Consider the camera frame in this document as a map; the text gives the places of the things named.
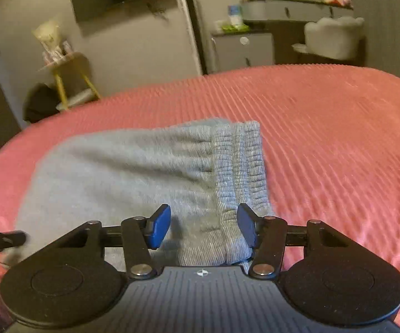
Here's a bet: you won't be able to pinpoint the white shell chair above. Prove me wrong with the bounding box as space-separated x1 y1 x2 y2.
292 17 365 59

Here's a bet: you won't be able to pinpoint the black bag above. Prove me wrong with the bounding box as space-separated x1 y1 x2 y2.
23 83 62 123

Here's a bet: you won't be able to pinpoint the grey vanity desk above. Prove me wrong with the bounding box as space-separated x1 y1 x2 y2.
240 0 355 21

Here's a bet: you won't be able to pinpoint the grey sweatpants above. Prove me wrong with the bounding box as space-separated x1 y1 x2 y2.
14 118 277 273

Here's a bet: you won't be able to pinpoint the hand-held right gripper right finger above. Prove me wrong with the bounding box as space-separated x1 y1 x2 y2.
237 203 353 280

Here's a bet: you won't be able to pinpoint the grey cabinet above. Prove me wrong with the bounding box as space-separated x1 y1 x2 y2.
212 31 275 73

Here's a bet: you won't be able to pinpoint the white blue tissue pack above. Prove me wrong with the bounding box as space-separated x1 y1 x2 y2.
228 5 244 26

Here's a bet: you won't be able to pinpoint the white tall panel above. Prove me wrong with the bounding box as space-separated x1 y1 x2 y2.
174 0 208 75

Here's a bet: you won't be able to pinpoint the yellow side table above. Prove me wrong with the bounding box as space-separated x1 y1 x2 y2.
38 52 101 112

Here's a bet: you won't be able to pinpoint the red ribbed bedspread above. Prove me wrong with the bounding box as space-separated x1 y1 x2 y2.
0 63 400 333

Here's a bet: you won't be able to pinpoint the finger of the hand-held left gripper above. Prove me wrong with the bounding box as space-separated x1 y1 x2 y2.
0 229 27 251

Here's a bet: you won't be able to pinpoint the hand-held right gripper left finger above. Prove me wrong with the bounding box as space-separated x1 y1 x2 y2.
57 204 171 280

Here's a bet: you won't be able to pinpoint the wrapped flower bouquet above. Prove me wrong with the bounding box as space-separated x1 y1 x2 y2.
31 17 74 65

